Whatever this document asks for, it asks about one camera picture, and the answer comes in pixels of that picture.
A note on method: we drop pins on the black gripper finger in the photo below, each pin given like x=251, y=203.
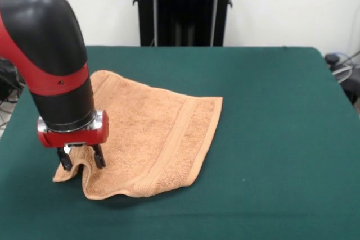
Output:
x=99, y=157
x=64, y=160

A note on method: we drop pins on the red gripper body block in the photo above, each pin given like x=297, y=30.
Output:
x=76, y=138

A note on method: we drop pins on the tan terry towel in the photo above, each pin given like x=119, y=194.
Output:
x=154, y=138

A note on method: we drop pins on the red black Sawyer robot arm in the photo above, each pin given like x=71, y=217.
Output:
x=47, y=54

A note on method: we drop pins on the dark green table cloth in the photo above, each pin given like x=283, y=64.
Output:
x=253, y=167

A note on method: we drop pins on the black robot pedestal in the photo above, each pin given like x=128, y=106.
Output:
x=182, y=9

